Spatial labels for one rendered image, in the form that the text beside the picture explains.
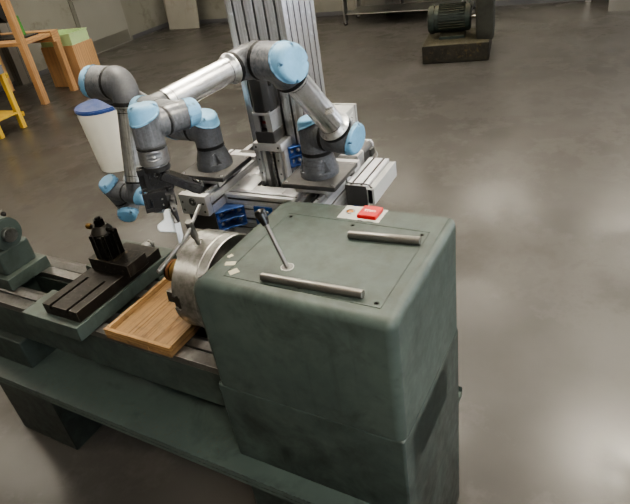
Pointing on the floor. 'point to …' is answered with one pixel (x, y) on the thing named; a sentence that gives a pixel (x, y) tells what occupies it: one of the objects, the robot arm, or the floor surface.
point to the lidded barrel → (102, 133)
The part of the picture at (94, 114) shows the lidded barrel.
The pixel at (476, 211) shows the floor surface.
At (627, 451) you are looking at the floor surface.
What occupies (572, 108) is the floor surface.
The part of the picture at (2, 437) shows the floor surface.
